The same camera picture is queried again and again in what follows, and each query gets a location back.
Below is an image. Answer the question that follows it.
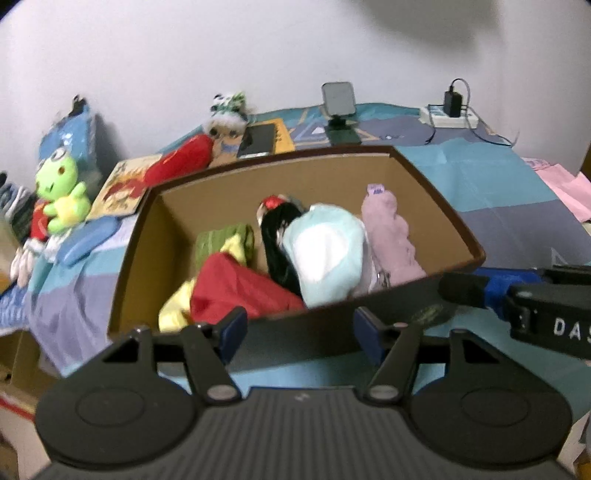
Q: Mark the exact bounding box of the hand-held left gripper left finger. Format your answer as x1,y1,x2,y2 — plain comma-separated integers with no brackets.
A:
97,306,250,406

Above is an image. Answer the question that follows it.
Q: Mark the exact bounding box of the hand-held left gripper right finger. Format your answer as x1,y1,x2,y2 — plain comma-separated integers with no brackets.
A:
352,306,532,407

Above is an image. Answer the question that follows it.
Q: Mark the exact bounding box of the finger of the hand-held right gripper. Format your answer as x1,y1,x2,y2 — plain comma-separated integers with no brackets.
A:
438,267,548,319

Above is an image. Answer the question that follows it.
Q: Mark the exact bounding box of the red cloth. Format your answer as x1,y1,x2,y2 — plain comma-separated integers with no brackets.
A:
190,253,306,326

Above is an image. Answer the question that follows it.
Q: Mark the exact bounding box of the yellow-green cloth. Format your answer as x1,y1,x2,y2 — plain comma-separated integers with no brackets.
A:
158,233,245,334

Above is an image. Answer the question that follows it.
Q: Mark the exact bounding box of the purple sock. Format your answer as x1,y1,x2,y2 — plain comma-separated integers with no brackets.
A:
361,184,428,292

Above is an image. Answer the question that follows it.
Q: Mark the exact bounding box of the green sock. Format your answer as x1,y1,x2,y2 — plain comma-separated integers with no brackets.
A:
195,223,256,273

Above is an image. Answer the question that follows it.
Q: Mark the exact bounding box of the mint and white cloth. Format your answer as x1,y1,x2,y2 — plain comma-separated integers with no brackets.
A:
281,204,366,309

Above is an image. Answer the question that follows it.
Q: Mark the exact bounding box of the black sock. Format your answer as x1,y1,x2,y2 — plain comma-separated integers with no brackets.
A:
256,195,308,297

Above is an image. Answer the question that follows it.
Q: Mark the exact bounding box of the brown cardboard box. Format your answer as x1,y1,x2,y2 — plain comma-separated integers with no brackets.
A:
107,145,486,370

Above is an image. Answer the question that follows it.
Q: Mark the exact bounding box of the blue striped tablecloth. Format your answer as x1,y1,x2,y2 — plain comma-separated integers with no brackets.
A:
0,102,591,402

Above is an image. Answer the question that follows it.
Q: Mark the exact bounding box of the pink cloth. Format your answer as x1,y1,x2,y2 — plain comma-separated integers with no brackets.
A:
522,157,591,222

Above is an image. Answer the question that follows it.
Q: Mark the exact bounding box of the white power strip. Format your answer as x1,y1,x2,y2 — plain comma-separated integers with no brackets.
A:
419,104,481,129

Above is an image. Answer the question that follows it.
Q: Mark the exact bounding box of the red plush toy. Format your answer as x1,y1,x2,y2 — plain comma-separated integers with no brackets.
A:
145,135,214,184

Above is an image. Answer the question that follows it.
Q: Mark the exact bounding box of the picture book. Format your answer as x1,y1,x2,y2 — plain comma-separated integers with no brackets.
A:
87,154,163,220

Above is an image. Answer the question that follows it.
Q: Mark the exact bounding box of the black tablet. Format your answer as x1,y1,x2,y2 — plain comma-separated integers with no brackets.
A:
237,123,276,158

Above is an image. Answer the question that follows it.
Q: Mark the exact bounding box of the yellow book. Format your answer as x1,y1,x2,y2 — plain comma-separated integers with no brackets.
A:
217,117,296,162

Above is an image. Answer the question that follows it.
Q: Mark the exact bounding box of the panda plush toy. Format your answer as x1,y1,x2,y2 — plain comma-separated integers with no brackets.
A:
204,91,247,141

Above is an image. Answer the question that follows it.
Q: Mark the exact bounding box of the plain cardboard carton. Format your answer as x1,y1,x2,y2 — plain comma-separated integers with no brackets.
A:
0,330,61,480

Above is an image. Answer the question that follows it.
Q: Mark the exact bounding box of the grey device on green stand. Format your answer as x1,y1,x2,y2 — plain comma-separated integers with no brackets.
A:
321,82,360,145

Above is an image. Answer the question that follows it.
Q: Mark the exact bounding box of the green frog plush toy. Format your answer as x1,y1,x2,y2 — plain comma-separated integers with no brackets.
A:
11,148,93,287

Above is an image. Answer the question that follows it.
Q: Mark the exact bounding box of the striped fabric item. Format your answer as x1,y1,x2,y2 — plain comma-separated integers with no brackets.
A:
0,172,35,243

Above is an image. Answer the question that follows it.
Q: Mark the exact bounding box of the blue bag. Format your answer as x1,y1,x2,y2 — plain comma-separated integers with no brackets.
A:
37,95,100,185

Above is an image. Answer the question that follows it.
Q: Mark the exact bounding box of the black cable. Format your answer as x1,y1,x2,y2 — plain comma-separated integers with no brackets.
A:
422,117,520,148

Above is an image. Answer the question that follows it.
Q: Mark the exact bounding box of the charger cable loop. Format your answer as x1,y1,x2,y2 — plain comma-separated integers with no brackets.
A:
448,78,472,116

